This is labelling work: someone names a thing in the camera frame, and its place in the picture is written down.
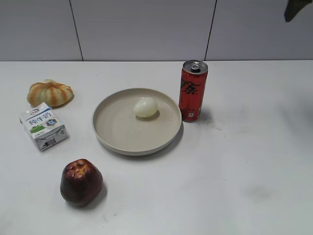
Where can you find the small white milk carton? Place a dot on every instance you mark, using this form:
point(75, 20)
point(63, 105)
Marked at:
point(43, 126)

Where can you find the dark red wax apple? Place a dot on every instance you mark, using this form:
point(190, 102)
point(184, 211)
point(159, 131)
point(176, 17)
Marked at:
point(81, 182)

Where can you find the white egg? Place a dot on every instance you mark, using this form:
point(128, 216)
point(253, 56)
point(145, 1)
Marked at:
point(146, 107)

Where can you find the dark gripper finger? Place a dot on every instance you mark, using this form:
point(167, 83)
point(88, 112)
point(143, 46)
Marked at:
point(293, 8)

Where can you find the striped bread bun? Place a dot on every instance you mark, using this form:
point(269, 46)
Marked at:
point(52, 93)

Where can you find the red cola can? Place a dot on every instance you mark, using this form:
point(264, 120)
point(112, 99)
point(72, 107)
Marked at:
point(192, 86)

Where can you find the beige round plate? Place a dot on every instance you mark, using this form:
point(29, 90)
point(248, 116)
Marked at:
point(118, 128)

